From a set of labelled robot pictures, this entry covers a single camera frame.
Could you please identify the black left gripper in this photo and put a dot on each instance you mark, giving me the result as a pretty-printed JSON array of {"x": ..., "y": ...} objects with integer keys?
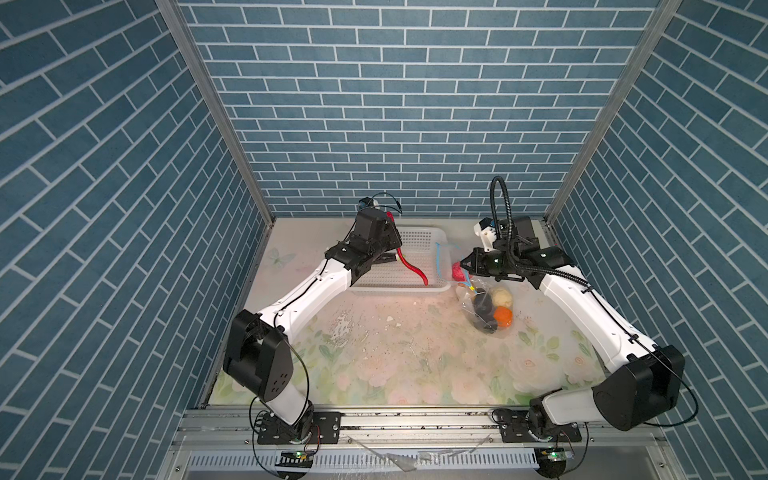
[{"x": 390, "y": 231}]

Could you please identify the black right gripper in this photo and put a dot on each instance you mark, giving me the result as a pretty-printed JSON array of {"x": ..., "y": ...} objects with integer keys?
[{"x": 477, "y": 264}]

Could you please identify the red chili pepper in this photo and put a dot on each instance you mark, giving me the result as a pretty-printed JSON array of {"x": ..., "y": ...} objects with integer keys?
[{"x": 402, "y": 259}]

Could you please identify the cream white bun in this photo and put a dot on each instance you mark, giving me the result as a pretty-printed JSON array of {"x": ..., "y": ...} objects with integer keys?
[{"x": 502, "y": 297}]

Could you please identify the clear zip top bag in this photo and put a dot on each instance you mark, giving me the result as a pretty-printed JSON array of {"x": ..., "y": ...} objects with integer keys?
[{"x": 464, "y": 293}]

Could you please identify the black avocado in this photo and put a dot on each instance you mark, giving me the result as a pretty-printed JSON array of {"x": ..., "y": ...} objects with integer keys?
[
  {"x": 485, "y": 326},
  {"x": 482, "y": 304}
]

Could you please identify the pink cracked ball food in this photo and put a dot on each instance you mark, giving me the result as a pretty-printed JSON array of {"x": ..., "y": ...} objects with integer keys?
[{"x": 459, "y": 274}]

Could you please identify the small orange tangerine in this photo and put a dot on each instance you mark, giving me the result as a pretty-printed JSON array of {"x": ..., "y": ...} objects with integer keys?
[{"x": 504, "y": 317}]

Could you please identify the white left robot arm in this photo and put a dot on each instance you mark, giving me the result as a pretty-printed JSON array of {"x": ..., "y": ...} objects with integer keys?
[{"x": 259, "y": 351}]

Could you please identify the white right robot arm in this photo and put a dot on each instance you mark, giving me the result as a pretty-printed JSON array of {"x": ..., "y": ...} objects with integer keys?
[{"x": 644, "y": 380}]

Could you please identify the white perforated plastic basket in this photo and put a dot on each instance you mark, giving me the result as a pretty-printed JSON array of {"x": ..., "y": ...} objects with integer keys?
[{"x": 395, "y": 279}]

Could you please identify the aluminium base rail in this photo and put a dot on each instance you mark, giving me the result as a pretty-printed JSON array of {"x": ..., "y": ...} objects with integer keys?
[{"x": 410, "y": 443}]

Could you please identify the aluminium corner post left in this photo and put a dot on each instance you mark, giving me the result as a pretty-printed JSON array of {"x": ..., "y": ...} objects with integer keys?
[{"x": 181, "y": 33}]

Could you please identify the aluminium corner post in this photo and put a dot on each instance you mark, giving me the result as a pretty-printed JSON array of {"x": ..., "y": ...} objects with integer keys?
[
  {"x": 181, "y": 33},
  {"x": 651, "y": 35}
]

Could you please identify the aluminium corner post right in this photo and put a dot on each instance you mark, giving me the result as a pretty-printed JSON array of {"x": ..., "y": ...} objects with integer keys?
[{"x": 651, "y": 35}]

